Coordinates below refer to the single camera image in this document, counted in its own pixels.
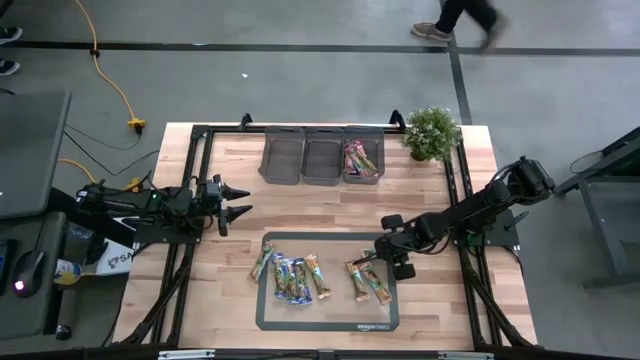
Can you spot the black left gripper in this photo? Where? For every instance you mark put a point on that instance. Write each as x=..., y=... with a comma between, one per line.
x=222, y=210

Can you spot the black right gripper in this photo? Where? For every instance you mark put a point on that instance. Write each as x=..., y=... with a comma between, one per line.
x=397, y=245

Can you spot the blue-ended chewy granola bar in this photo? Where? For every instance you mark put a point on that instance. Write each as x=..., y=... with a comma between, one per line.
x=291, y=280
x=302, y=282
x=279, y=275

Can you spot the red-ended chewy granola bar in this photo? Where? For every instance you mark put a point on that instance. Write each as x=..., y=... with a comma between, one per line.
x=366, y=163
x=358, y=148
x=350, y=159

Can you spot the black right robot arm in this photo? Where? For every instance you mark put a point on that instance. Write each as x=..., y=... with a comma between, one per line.
x=475, y=210

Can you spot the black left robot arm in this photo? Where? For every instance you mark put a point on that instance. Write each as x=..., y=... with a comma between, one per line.
x=170, y=202

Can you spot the beige baking mat dark border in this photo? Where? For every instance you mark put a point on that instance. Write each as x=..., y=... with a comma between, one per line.
x=330, y=315

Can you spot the grey translucent plastic bin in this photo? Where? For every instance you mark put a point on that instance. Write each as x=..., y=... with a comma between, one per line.
x=380, y=150
x=322, y=157
x=282, y=155

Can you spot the white printed box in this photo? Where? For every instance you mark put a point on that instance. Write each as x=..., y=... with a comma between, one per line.
x=117, y=260

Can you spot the green potted plant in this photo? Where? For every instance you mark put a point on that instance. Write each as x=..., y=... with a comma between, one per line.
x=431, y=132

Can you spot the yellow and white bottle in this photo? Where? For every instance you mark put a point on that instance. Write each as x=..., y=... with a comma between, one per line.
x=67, y=271

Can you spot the dark grey desk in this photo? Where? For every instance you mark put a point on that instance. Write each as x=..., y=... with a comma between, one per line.
x=30, y=150
x=30, y=315

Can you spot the black computer mouse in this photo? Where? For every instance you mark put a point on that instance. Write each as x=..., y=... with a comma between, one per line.
x=29, y=270

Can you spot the black standing desk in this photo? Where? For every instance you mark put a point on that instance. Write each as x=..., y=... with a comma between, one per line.
x=615, y=230

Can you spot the person's shoe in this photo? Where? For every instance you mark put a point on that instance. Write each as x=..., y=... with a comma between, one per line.
x=10, y=34
x=7, y=66

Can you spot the person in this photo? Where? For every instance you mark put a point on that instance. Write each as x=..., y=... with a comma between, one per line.
x=460, y=10

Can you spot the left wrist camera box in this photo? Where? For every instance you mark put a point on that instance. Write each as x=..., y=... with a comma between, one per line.
x=212, y=191

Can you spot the black aluminium table frame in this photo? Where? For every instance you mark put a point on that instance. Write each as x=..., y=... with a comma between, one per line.
x=230, y=130

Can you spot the silver metal bracket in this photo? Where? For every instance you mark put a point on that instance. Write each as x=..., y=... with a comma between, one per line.
x=465, y=356
x=185, y=354

